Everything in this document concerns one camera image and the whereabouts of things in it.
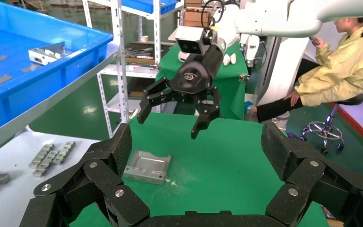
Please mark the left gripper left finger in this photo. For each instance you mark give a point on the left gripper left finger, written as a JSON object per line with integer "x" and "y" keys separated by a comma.
{"x": 100, "y": 175}

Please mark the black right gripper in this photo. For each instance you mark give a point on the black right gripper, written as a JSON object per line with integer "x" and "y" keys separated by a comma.
{"x": 194, "y": 76}

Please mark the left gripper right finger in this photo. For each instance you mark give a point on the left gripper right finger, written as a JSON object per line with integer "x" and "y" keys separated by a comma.
{"x": 310, "y": 175}

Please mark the sheet metal bracket part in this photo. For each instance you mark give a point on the sheet metal bracket part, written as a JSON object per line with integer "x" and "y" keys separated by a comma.
{"x": 39, "y": 58}
{"x": 147, "y": 166}

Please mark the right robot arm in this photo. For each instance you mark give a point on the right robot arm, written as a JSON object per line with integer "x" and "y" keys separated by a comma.
{"x": 278, "y": 18}

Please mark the dark floor power adapter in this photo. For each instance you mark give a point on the dark floor power adapter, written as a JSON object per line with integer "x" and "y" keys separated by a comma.
{"x": 292, "y": 135}

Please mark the dark brown box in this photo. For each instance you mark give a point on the dark brown box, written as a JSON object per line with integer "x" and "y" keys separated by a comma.
{"x": 137, "y": 87}

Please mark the green covered side table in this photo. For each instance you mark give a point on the green covered side table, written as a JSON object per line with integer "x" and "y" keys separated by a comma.
{"x": 231, "y": 94}

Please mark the wooden desk top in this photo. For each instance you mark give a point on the wooden desk top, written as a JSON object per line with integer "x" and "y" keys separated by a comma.
{"x": 335, "y": 221}

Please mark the white handheld controller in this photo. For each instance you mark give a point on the white handheld controller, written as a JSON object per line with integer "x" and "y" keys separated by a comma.
{"x": 233, "y": 58}
{"x": 226, "y": 60}

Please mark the white rack shelf board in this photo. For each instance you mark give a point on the white rack shelf board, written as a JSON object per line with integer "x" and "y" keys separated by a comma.
{"x": 131, "y": 72}
{"x": 122, "y": 106}

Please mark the white perforated rack upright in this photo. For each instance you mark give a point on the white perforated rack upright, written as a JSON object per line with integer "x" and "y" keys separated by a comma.
{"x": 87, "y": 15}
{"x": 104, "y": 103}
{"x": 122, "y": 94}
{"x": 156, "y": 31}

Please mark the black tools pile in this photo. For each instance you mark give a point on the black tools pile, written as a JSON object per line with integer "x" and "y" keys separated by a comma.
{"x": 139, "y": 51}

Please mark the small tape roll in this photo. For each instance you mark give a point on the small tape roll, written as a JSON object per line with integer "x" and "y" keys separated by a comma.
{"x": 144, "y": 39}

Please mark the green table cloth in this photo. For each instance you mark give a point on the green table cloth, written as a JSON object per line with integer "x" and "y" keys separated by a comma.
{"x": 225, "y": 175}

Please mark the stacked cardboard boxes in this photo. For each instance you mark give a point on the stacked cardboard boxes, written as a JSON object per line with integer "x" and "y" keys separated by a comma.
{"x": 194, "y": 17}

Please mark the black stool chrome base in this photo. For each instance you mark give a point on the black stool chrome base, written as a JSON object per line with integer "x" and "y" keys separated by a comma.
{"x": 350, "y": 100}

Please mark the white parked robot body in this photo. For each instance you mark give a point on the white parked robot body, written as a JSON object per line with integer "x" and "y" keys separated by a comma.
{"x": 278, "y": 69}

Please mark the blue storage bin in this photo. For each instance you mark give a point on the blue storage bin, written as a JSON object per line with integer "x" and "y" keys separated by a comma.
{"x": 144, "y": 6}

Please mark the person in yellow coat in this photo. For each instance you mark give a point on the person in yellow coat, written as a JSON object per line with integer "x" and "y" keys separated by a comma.
{"x": 341, "y": 72}

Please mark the blue plastic tray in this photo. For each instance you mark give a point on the blue plastic tray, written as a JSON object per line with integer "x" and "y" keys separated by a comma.
{"x": 12, "y": 100}

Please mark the handheld phone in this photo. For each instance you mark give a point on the handheld phone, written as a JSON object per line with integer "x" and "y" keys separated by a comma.
{"x": 314, "y": 41}

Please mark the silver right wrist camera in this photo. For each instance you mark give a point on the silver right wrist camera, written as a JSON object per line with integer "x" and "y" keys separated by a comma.
{"x": 191, "y": 40}

